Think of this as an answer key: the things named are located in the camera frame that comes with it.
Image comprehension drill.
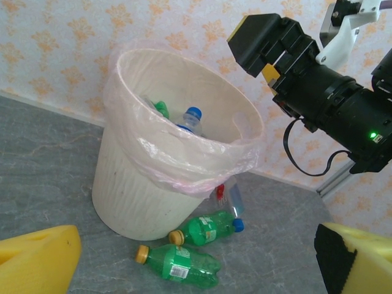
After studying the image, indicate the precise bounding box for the green plastic bottle yellow cap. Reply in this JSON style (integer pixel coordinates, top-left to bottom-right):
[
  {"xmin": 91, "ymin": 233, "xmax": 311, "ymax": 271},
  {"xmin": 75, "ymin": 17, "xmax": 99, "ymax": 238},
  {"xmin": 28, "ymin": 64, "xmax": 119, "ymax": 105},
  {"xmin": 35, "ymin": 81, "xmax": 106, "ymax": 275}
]
[
  {"xmin": 135, "ymin": 244, "xmax": 222, "ymax": 290},
  {"xmin": 153, "ymin": 100, "xmax": 171, "ymax": 119},
  {"xmin": 168, "ymin": 209, "xmax": 238, "ymax": 247}
]

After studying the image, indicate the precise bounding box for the right gripper thin black cable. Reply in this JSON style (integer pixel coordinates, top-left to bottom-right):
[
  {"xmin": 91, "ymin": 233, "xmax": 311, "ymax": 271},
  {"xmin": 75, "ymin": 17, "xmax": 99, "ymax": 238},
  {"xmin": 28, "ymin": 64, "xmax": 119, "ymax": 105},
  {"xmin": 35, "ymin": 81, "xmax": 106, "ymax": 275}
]
[{"xmin": 283, "ymin": 118, "xmax": 353, "ymax": 177}]

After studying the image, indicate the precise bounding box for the pink translucent bin bag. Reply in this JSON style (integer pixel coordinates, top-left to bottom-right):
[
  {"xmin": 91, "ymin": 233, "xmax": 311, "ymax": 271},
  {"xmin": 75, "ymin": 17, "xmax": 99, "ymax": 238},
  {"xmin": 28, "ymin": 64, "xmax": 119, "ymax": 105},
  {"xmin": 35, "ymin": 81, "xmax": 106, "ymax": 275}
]
[{"xmin": 102, "ymin": 41, "xmax": 266, "ymax": 197}]

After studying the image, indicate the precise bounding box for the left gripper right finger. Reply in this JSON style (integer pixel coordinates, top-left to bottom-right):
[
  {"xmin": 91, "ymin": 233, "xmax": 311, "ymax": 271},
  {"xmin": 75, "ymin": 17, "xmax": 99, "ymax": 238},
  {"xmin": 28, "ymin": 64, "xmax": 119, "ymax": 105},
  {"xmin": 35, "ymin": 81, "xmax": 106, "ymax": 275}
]
[{"xmin": 314, "ymin": 222, "xmax": 392, "ymax": 294}]

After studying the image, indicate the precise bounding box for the cream plastic bin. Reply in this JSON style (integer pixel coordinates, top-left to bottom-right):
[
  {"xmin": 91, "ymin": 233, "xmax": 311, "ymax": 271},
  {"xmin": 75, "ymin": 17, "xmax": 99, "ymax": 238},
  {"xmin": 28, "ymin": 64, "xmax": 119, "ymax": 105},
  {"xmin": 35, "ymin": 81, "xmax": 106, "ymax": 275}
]
[{"xmin": 91, "ymin": 48, "xmax": 266, "ymax": 241}]

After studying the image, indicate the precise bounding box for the clear bottle red label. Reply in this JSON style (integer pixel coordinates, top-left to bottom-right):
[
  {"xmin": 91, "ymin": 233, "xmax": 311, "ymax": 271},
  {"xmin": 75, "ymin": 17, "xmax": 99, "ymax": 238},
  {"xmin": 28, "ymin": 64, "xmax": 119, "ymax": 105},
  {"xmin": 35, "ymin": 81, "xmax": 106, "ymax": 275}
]
[{"xmin": 213, "ymin": 175, "xmax": 246, "ymax": 232}]

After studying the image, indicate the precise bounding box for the clear bottle pale blue label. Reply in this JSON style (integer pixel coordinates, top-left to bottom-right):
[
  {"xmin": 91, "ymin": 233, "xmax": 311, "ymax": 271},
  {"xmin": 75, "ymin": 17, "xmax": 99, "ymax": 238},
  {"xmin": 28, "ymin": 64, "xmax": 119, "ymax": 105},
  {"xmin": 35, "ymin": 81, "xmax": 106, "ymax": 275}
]
[{"xmin": 174, "ymin": 106, "xmax": 205, "ymax": 137}]

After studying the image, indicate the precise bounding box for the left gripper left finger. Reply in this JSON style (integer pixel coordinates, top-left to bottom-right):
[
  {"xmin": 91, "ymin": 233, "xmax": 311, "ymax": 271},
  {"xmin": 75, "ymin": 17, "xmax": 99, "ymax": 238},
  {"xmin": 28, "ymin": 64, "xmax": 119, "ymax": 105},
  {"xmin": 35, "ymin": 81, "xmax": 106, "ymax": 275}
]
[{"xmin": 0, "ymin": 225, "xmax": 82, "ymax": 294}]

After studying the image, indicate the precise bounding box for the aluminium frame post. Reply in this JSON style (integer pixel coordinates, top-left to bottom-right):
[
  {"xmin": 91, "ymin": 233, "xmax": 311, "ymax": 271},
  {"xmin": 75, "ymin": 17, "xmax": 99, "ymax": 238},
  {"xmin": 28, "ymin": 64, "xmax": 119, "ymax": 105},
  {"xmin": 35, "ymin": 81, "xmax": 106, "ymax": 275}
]
[{"xmin": 317, "ymin": 159, "xmax": 353, "ymax": 200}]

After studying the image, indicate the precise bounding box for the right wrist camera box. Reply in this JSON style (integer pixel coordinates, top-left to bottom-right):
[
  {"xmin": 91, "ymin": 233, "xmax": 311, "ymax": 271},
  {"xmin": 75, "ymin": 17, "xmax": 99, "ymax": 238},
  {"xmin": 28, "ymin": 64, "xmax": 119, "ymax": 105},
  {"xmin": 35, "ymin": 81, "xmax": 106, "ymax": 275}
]
[{"xmin": 318, "ymin": 0, "xmax": 386, "ymax": 65}]

